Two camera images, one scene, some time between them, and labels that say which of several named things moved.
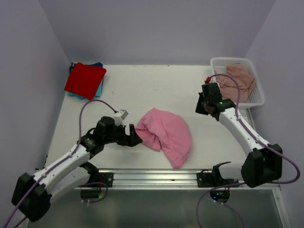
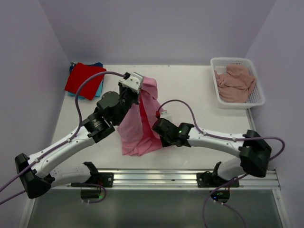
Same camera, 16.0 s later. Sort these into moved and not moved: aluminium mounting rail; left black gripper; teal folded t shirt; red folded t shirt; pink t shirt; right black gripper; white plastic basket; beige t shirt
Moved: left black gripper; pink t shirt; right black gripper
Not moved: red folded t shirt; beige t shirt; teal folded t shirt; white plastic basket; aluminium mounting rail
